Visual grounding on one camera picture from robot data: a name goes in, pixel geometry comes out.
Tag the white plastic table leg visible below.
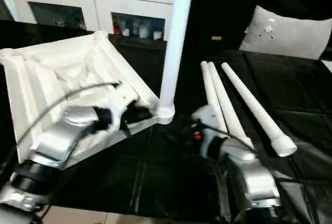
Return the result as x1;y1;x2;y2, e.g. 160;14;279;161
221;62;298;158
207;62;256;150
200;62;229;134
158;0;197;118

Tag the white plastic table top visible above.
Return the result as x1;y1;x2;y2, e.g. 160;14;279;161
0;31;176;171

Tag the black table mat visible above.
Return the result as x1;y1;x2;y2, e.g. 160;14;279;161
0;20;332;222

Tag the grey cushion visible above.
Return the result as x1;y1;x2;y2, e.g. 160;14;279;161
238;5;332;60

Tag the white post with teal marks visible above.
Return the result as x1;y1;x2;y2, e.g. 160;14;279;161
0;0;19;22

